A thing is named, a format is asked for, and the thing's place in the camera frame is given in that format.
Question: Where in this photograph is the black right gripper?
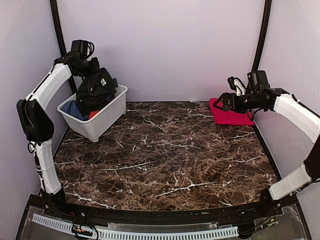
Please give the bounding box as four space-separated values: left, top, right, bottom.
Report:
213 91 265 114

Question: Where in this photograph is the red t-shirt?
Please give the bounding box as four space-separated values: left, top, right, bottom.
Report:
209 98 255 126

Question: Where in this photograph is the black striped garment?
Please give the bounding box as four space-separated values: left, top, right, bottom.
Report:
76 67 119 115

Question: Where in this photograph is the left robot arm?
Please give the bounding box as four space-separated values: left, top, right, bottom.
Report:
16 55 99 195

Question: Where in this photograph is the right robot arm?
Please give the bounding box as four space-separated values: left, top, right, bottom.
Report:
213 88 320 217

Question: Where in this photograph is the white plastic laundry bin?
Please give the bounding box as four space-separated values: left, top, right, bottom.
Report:
57 84 128 143

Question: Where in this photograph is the blue checkered garment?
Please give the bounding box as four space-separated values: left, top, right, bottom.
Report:
60 100 89 121

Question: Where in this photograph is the orange red garment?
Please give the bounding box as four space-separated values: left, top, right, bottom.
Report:
89 110 99 120

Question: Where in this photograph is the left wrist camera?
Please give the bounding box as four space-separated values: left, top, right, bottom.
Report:
70 39 95 60

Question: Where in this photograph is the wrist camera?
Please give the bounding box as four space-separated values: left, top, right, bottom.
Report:
70 39 95 60
247 70 270 93

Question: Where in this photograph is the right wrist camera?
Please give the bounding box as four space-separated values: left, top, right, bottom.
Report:
247 70 270 93

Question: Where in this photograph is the black frame post left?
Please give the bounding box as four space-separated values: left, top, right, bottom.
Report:
49 0 78 95

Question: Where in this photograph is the black frame post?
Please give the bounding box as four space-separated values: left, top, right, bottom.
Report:
251 0 272 71
49 0 78 95

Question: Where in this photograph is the black frame post right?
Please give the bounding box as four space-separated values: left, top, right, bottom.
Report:
251 0 272 71

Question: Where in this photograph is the black front rail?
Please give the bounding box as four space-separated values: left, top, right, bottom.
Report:
27 194 298 226

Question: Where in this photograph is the white slotted cable duct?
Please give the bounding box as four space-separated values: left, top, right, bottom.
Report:
31 213 239 240

